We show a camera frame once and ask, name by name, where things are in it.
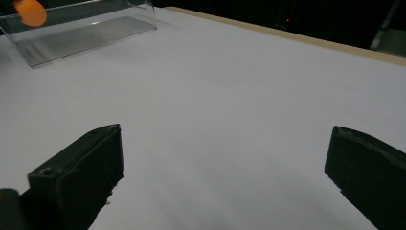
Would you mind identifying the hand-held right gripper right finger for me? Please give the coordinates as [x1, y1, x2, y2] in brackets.
[324, 125, 406, 230]

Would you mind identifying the clear plastic storage bin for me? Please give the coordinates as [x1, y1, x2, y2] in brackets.
[0, 0, 158, 69]

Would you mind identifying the orange ball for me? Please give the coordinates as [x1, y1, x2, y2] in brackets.
[12, 0, 48, 28]

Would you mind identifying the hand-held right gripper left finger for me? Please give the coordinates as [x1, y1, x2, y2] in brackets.
[27, 123, 124, 230]

